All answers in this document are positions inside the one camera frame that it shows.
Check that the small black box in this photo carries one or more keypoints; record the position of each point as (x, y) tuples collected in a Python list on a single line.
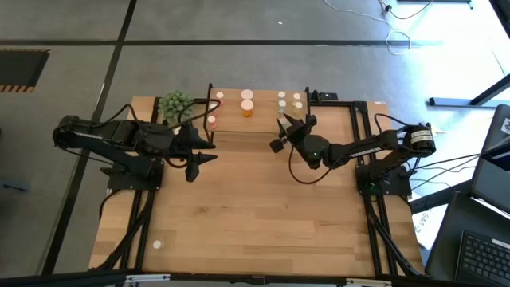
[(328, 96)]

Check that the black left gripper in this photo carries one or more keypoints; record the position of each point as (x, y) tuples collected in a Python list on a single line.
[(185, 141)]

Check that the wooden shelf black metal frame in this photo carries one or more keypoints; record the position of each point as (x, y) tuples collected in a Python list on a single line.
[(255, 123)]

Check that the black metal bar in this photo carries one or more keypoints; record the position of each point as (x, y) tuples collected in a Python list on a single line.
[(438, 198)]

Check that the black aluminium table frame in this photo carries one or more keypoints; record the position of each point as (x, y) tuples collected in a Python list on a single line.
[(342, 104)]

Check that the black crossbar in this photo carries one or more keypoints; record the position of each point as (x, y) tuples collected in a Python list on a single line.
[(223, 280)]

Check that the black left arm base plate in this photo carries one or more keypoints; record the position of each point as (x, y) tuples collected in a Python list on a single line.
[(119, 185)]

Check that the green artificial plant in pot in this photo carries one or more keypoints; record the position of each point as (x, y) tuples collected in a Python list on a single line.
[(176, 105)]

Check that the grey laptop with sticker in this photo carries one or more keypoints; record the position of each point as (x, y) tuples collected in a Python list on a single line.
[(492, 179)]

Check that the black laptop with keyboard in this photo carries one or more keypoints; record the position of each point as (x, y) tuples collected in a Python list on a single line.
[(450, 247)]

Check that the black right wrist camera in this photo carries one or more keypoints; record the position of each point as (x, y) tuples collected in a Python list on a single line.
[(277, 145)]

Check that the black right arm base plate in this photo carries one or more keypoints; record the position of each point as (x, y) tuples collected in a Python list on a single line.
[(398, 187)]

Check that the black hatch with hazard stripes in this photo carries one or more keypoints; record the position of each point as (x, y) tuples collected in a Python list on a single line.
[(20, 69)]

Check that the white paper sheet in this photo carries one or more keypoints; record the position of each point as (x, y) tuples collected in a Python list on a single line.
[(424, 229)]

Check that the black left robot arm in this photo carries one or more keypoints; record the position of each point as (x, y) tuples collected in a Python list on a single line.
[(107, 139)]

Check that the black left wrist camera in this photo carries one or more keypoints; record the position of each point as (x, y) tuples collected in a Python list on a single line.
[(192, 172)]

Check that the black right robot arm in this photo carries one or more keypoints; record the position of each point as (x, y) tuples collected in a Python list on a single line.
[(378, 145)]

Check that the silver metal bracket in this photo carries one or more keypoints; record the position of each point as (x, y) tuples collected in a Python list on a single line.
[(368, 282), (147, 277)]

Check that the dark blue object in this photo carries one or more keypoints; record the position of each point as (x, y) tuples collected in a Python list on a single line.
[(14, 186)]

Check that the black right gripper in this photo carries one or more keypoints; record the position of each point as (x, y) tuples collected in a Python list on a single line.
[(312, 149)]

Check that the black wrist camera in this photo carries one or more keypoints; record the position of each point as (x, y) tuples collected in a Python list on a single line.
[(277, 145), (192, 172)]

